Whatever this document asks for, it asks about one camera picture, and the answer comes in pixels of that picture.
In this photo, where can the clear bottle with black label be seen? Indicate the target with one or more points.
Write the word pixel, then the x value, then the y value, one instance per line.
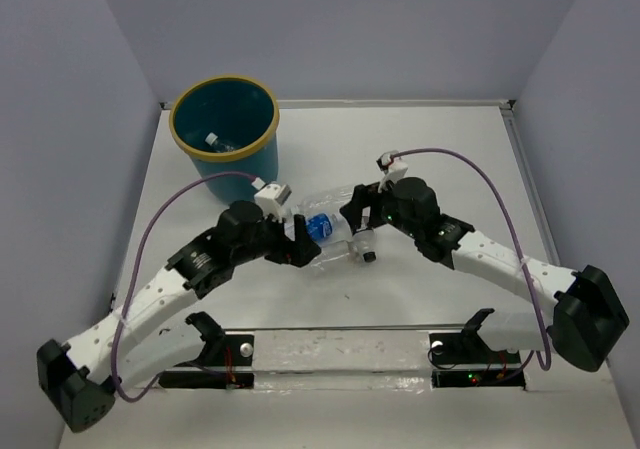
pixel 364 246

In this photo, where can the tall clear bottle white cap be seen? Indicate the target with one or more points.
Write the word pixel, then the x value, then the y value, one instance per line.
pixel 220 145

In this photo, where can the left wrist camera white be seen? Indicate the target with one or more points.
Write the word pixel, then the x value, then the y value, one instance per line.
pixel 271 198

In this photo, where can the clear jar with metal lid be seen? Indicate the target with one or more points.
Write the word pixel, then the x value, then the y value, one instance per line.
pixel 334 258

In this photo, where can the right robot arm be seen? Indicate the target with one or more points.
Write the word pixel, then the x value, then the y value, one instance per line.
pixel 578 312

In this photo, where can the large crushed clear bottle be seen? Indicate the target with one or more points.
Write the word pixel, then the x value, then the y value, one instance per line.
pixel 327 201

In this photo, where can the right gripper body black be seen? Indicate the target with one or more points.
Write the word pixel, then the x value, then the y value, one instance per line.
pixel 384 206

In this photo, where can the blue label Pocari bottle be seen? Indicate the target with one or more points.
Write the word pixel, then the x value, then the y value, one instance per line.
pixel 328 228

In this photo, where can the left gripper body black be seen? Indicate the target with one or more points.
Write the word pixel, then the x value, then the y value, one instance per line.
pixel 272 244

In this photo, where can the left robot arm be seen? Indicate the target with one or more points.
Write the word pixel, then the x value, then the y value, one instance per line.
pixel 79 376

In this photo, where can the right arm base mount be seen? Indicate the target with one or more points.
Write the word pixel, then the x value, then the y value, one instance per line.
pixel 463 360

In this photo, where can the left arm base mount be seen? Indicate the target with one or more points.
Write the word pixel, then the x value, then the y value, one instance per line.
pixel 223 360

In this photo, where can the teal bin with yellow rim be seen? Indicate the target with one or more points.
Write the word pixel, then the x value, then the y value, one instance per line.
pixel 236 108

